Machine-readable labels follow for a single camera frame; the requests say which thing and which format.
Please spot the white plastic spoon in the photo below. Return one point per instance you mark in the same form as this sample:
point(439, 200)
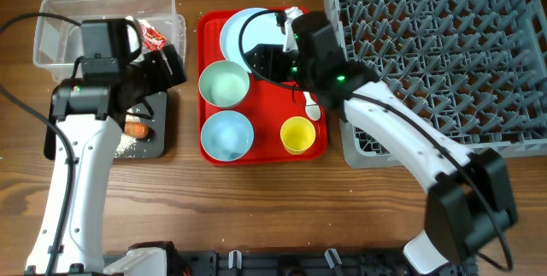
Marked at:
point(312, 109)

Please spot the light blue bowl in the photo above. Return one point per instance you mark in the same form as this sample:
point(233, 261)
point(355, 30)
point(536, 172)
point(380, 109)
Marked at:
point(227, 136)

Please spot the light green bowl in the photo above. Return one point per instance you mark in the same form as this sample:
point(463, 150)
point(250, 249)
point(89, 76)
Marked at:
point(224, 84)

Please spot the grey dishwasher rack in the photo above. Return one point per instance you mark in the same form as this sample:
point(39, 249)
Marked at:
point(473, 69)

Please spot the clear plastic bin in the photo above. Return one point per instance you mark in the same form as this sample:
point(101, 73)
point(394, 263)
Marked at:
point(57, 44)

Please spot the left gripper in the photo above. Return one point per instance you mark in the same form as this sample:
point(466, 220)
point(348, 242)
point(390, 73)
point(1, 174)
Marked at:
point(159, 61)

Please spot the red snack wrapper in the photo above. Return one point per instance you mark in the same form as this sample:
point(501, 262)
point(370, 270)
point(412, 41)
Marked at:
point(152, 39)

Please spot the yellow plastic cup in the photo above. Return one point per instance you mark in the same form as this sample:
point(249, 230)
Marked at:
point(297, 135)

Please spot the red serving tray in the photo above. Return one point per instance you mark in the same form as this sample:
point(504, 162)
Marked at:
point(267, 106)

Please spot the light blue plate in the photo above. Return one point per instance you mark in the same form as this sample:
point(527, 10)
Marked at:
point(261, 30)

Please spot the black waste tray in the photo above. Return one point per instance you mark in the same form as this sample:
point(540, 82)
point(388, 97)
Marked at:
point(156, 139)

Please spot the orange carrot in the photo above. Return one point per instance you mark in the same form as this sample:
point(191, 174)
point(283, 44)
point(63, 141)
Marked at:
point(136, 130)

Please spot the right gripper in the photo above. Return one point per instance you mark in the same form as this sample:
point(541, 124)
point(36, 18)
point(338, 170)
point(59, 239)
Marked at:
point(270, 57)

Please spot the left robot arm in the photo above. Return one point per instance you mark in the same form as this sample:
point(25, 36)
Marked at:
point(72, 227)

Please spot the white rice pile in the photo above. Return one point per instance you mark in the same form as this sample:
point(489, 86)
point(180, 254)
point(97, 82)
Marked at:
point(127, 144)

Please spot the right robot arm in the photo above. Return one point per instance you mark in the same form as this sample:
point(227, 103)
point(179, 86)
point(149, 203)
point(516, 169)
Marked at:
point(469, 199)

